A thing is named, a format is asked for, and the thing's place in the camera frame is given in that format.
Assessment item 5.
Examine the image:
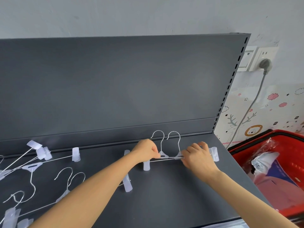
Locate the person's left hand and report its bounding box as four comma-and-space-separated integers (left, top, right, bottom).
131, 139, 161, 165

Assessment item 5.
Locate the person's right hand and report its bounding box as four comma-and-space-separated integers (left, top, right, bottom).
180, 141, 220, 184

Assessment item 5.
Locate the white wire clip hanger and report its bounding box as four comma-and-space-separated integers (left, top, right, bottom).
124, 130, 190, 165
143, 131, 219, 171

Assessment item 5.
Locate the person's left forearm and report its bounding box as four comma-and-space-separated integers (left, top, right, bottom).
28, 153, 143, 228

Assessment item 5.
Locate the person's right forearm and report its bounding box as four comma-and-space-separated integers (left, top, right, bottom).
205, 170, 299, 228

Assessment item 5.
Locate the white and blue plastic packet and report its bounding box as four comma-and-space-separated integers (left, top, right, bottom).
251, 151, 300, 188

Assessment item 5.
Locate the dark grey metal shelf unit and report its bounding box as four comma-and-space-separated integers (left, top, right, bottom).
0, 33, 273, 228

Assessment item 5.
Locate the pink garment in clear bag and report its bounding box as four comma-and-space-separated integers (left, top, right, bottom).
252, 173, 304, 212

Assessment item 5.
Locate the red plastic shopping basket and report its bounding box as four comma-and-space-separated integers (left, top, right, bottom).
228, 129, 304, 222

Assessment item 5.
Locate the grey power plug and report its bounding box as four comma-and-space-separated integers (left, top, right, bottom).
259, 58, 272, 74

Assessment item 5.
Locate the pile of white hangers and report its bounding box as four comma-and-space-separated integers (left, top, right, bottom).
0, 140, 133, 228

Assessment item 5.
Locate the grey power cable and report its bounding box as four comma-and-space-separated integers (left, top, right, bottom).
227, 73, 268, 149

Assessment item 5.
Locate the white wall switch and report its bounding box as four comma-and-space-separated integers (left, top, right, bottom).
237, 46, 258, 72

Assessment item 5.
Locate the white wall socket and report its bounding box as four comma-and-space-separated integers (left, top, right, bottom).
248, 47, 279, 72

